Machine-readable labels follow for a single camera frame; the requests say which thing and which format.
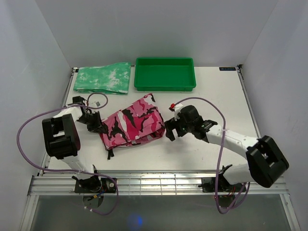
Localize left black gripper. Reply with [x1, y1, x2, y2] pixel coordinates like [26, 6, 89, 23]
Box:
[77, 111, 106, 134]

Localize aluminium rail frame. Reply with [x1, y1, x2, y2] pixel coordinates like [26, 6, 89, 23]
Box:
[27, 64, 289, 231]

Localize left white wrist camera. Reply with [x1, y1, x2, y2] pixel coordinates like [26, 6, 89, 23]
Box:
[93, 101, 101, 108]

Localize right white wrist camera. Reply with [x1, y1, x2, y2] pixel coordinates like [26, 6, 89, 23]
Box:
[169, 103, 183, 121]

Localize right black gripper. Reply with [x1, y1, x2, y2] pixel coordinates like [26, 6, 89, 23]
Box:
[165, 114, 193, 141]

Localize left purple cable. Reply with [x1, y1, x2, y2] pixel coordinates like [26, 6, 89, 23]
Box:
[16, 92, 120, 215]

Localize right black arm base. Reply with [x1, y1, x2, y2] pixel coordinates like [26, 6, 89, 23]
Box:
[198, 177, 243, 193]

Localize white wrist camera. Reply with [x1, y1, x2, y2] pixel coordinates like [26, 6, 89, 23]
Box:
[93, 101, 101, 108]
[169, 103, 183, 121]

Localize pink camouflage trousers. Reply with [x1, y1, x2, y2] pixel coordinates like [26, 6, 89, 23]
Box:
[100, 93, 166, 160]

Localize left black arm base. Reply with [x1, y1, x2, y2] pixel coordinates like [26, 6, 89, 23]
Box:
[74, 177, 117, 194]

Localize folded green white trousers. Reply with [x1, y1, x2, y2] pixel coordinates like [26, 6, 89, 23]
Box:
[73, 62, 131, 95]

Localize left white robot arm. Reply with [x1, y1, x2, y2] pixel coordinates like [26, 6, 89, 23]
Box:
[42, 96, 107, 193]

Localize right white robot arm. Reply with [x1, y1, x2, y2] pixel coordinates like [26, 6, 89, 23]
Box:
[165, 103, 289, 191]

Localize green plastic tray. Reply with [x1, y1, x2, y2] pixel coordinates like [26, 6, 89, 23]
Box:
[134, 57, 196, 91]

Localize dark label sticker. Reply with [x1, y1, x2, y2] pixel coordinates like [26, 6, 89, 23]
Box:
[219, 67, 236, 71]

